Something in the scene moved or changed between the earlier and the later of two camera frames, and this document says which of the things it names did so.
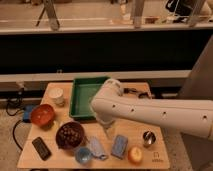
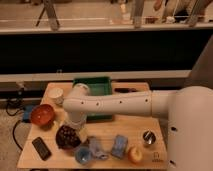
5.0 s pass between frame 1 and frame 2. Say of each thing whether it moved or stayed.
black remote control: stayed
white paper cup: stayed
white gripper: moved
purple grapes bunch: stayed
